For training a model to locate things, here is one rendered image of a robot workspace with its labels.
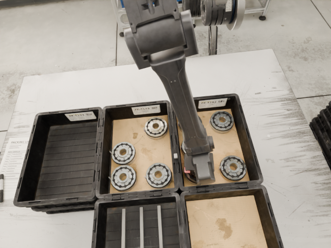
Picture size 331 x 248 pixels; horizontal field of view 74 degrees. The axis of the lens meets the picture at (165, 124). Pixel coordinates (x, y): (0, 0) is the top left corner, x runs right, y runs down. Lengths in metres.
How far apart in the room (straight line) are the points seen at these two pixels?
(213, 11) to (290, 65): 1.72
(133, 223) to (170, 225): 0.14
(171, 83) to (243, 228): 0.65
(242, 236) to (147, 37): 0.76
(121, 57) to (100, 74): 1.13
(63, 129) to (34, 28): 2.44
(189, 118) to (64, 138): 0.74
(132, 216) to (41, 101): 0.91
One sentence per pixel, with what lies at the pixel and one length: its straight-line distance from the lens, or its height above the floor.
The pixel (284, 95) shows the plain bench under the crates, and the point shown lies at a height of 0.70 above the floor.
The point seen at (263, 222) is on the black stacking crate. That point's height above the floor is 0.85.
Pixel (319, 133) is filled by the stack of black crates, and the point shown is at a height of 0.26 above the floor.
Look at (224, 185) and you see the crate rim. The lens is 0.83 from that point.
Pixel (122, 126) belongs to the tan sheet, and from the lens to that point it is 1.06.
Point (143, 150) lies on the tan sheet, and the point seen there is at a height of 0.83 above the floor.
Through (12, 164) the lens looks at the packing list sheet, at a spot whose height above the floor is 0.70.
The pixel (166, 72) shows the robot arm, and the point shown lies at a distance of 0.40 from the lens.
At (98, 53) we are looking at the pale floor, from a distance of 2.73.
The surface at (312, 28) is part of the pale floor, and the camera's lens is 3.16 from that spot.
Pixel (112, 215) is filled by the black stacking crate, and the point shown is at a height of 0.83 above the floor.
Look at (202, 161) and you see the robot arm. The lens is 0.68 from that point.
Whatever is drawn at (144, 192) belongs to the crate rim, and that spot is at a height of 0.93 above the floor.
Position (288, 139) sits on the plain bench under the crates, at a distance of 1.25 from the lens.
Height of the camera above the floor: 1.72
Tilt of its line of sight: 60 degrees down
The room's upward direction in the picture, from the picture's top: 7 degrees counter-clockwise
